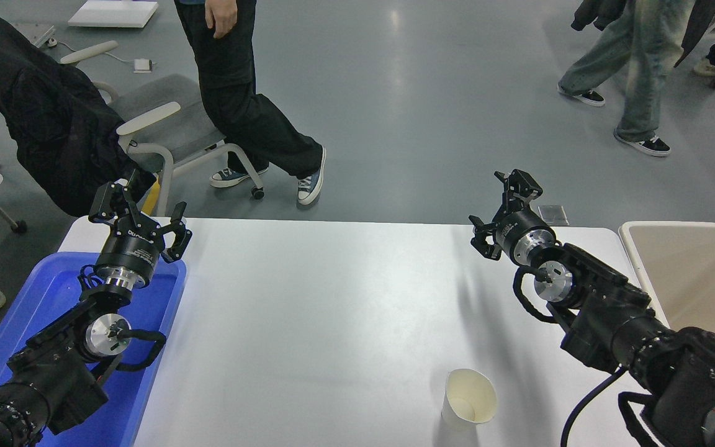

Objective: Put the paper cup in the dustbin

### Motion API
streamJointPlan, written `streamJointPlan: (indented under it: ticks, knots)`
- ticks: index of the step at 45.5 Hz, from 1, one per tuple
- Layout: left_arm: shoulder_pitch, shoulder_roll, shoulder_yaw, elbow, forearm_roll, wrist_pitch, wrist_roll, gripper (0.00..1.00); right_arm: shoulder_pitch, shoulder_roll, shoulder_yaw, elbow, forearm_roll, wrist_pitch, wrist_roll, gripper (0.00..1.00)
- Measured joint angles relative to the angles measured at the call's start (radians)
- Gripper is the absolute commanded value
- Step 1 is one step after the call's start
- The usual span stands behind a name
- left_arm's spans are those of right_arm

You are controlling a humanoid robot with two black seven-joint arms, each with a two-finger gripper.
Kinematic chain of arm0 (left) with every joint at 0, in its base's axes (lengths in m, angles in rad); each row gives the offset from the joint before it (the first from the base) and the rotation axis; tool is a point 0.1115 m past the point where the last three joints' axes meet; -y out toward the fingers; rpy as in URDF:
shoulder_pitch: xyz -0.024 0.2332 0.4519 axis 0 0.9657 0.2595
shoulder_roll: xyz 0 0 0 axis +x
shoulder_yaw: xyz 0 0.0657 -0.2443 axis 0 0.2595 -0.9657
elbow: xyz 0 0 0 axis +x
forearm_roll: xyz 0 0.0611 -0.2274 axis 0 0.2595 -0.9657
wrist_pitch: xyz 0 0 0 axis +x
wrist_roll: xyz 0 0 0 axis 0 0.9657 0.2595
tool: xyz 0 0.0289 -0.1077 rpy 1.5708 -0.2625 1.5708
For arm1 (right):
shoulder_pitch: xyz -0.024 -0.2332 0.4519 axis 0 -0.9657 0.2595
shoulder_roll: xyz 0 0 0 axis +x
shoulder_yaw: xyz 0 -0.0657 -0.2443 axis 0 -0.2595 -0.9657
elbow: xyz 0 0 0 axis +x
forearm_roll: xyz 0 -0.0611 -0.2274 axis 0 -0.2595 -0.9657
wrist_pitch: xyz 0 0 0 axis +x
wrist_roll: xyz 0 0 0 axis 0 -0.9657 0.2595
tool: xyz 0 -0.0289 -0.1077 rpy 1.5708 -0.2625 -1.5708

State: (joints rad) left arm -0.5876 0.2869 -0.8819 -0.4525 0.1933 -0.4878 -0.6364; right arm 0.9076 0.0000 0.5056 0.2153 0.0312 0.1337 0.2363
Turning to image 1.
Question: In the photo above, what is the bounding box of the large pale bin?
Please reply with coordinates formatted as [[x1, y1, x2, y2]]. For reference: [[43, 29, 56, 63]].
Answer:
[[618, 220, 715, 347]]

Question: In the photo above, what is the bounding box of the black jacket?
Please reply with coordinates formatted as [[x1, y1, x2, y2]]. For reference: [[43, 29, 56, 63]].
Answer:
[[0, 14, 157, 218]]

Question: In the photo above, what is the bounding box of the metal floor outlet plate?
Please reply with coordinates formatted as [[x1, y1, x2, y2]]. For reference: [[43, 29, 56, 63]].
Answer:
[[537, 205, 570, 226]]

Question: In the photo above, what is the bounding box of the person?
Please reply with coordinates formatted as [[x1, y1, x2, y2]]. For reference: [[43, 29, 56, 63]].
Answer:
[[173, 0, 327, 207], [557, 0, 706, 158]]

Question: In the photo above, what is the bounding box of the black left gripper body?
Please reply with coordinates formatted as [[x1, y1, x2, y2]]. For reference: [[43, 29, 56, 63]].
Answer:
[[96, 222, 164, 277]]

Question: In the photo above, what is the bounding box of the grey white office chair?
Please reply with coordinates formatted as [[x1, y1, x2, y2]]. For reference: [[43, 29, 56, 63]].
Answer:
[[60, 40, 265, 218]]

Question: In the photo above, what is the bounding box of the blue plastic tray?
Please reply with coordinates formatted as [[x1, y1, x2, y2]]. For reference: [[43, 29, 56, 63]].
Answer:
[[0, 251, 187, 447]]

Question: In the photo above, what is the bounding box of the grey metal base plate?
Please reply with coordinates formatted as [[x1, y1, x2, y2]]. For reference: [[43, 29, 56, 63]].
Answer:
[[13, 23, 56, 48]]

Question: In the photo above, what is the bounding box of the white paper cup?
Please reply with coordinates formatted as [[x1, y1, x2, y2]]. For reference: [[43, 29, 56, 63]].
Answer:
[[441, 369, 498, 432]]

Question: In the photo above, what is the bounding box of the person's hand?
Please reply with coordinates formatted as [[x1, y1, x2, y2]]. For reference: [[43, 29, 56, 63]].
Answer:
[[204, 0, 239, 40]]

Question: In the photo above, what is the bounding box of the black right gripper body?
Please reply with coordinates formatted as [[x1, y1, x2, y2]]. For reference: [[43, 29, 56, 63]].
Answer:
[[495, 208, 544, 257]]

